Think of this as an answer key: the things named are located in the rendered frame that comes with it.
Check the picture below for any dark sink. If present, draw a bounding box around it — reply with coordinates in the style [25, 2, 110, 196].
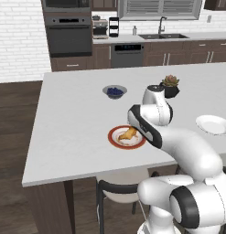
[138, 32, 190, 41]

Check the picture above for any microwave oven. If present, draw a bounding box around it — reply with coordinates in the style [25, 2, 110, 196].
[40, 0, 92, 14]

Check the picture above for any black wall oven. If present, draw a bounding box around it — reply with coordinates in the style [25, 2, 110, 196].
[44, 15, 93, 59]

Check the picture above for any brown wall cupboard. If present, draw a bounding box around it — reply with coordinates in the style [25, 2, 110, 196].
[203, 0, 226, 12]
[91, 0, 119, 12]

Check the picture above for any brown oven tower cabinet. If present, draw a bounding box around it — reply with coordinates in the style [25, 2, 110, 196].
[40, 0, 94, 73]

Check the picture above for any black wire stand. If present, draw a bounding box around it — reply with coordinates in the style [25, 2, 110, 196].
[108, 16, 120, 38]

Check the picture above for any dark tap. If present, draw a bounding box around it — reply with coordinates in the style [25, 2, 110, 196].
[157, 16, 168, 35]

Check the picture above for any red rimmed plate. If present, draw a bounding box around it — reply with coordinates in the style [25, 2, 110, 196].
[107, 124, 147, 151]

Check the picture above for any brown base cupboards run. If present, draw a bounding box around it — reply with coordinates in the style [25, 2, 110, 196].
[143, 38, 226, 67]

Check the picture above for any blue bowl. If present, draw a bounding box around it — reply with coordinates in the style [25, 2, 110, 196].
[102, 84, 128, 101]

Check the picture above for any chicken drumstick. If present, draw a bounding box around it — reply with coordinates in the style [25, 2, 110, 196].
[117, 126, 139, 142]

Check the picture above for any grey dishwasher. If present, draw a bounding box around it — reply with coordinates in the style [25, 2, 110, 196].
[110, 42, 145, 69]

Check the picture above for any white plate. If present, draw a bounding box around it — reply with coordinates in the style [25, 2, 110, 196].
[195, 114, 226, 137]

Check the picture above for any brown narrow base cupboard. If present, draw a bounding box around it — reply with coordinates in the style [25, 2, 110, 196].
[92, 43, 113, 70]

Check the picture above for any coffee machine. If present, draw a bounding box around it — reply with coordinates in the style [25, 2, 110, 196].
[91, 14, 110, 40]

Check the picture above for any window with blinds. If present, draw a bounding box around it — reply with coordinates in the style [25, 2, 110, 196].
[116, 0, 204, 21]

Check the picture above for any potted succulent plant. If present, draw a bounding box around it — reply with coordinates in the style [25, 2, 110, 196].
[159, 74, 181, 100]

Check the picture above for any brown kitchen island base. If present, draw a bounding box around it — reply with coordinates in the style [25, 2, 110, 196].
[22, 178, 77, 234]

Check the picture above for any white chair with black frame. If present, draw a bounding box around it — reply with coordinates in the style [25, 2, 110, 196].
[95, 167, 160, 234]

